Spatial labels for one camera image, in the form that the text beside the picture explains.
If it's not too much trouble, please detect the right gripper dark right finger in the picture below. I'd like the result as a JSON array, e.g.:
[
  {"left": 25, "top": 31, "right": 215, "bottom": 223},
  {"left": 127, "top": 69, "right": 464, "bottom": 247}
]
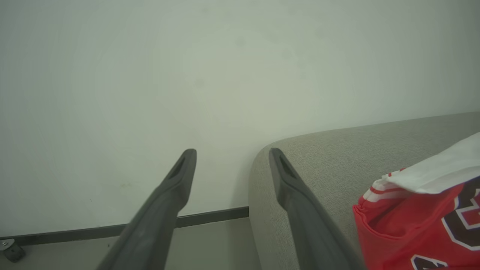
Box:
[{"left": 268, "top": 147, "right": 366, "bottom": 270}]

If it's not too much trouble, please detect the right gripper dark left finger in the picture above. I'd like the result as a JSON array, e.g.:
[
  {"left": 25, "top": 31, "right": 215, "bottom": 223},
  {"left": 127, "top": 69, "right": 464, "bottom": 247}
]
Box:
[{"left": 96, "top": 148, "right": 197, "bottom": 270}]

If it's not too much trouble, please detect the red and white jersey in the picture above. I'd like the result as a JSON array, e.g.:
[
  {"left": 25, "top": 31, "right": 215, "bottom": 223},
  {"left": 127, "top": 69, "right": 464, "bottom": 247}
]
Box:
[{"left": 352, "top": 132, "right": 480, "bottom": 270}]

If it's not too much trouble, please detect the grey fabric sofa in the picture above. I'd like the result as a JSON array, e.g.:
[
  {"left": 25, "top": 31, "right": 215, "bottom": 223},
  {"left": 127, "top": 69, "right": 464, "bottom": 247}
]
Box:
[{"left": 247, "top": 112, "right": 480, "bottom": 270}]

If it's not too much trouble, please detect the black caster wheel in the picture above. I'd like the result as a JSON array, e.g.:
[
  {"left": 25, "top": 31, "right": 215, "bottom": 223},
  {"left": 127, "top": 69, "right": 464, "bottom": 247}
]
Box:
[{"left": 4, "top": 244, "right": 26, "bottom": 263}]

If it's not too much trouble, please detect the black wall baseboard strip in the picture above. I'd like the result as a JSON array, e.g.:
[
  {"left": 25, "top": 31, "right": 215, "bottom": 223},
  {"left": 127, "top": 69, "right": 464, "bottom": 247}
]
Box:
[{"left": 0, "top": 205, "right": 250, "bottom": 247}]

